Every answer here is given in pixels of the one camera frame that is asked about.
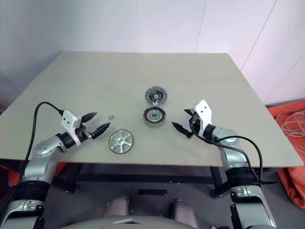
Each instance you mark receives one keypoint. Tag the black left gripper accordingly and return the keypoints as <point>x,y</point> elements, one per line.
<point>83,133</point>

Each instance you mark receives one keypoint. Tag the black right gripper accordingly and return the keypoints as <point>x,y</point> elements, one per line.
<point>194,119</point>

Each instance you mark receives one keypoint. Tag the silver spoked rotor disc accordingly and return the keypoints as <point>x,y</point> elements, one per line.
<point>121,142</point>

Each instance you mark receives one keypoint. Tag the silver motor stator base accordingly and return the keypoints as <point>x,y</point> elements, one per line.
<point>153,118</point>

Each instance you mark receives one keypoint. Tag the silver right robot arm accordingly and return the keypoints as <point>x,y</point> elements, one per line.
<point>234,152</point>

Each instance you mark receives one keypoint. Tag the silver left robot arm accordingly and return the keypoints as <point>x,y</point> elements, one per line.
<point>43,149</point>

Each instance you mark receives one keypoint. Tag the black flat bar on floor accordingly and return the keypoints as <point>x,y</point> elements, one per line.
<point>152,192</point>

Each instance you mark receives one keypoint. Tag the dark grey rounded cover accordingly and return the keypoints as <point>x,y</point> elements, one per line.
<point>118,205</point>
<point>183,211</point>

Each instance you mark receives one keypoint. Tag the orange fabric under table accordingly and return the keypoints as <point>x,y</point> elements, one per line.
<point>14,179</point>

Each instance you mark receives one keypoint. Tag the silver robot torso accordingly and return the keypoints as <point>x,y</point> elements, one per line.
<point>128,223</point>

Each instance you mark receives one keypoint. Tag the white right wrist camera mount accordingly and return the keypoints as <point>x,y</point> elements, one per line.
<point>203,112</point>

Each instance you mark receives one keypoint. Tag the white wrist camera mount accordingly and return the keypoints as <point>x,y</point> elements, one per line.
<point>68,119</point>
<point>203,112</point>

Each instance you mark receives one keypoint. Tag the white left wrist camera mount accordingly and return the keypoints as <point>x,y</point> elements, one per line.
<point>68,119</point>

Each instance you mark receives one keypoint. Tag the black metal table frame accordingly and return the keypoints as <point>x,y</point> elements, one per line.
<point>143,177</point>

